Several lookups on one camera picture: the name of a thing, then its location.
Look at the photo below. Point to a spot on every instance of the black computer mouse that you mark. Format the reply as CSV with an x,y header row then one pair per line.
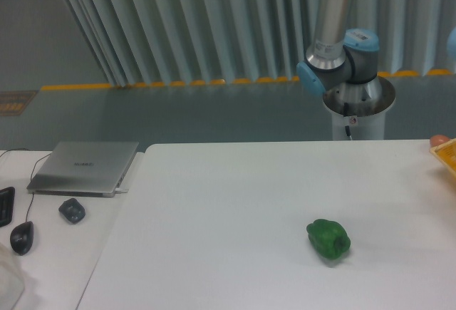
x,y
21,238

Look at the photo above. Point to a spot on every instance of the black keyboard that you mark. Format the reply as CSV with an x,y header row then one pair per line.
x,y
7,196

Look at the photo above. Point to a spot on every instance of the orange fruit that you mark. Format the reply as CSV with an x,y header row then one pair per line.
x,y
438,140

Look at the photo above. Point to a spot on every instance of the green bell pepper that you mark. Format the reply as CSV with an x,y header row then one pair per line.
x,y
328,238

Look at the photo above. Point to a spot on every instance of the grey folding partition curtain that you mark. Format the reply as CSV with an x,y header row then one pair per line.
x,y
184,41

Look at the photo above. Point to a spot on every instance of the silver closed laptop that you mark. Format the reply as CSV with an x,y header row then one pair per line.
x,y
93,169

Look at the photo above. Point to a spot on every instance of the white striped sleeve forearm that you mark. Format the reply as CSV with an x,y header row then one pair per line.
x,y
12,281

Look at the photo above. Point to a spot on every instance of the yellow basket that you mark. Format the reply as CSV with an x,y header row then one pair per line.
x,y
445,153

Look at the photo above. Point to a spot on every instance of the brown floor mat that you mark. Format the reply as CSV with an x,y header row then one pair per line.
x,y
15,102

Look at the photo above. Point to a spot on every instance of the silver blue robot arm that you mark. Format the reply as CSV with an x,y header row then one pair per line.
x,y
354,40

